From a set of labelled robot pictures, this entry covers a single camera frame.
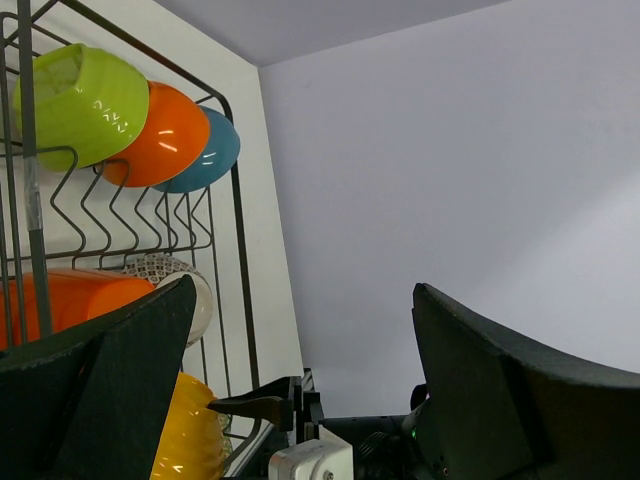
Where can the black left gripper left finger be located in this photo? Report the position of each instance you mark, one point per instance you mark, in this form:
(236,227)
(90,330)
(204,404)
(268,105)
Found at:
(91,401)

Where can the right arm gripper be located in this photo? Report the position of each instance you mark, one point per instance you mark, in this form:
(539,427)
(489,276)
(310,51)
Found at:
(384,447)

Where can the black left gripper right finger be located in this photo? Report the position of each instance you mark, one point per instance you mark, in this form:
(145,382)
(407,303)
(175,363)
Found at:
(501,405)

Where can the yellow round bowl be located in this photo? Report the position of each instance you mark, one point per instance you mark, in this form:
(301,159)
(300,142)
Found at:
(191,443)

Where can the red orange square bowl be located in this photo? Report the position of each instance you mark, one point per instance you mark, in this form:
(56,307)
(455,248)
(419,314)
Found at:
(76,296)

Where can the blue ceramic bowl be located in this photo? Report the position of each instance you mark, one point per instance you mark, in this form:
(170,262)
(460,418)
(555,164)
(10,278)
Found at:
(218,157)

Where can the orange white round bowl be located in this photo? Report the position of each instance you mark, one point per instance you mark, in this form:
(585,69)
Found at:
(175,133)

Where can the white square bowl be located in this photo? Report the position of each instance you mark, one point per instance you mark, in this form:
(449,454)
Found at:
(89,105)

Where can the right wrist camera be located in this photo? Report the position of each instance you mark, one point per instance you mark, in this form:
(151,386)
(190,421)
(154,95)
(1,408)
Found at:
(316,459)

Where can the black wire dish rack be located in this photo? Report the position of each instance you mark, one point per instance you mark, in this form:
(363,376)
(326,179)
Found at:
(90,223)

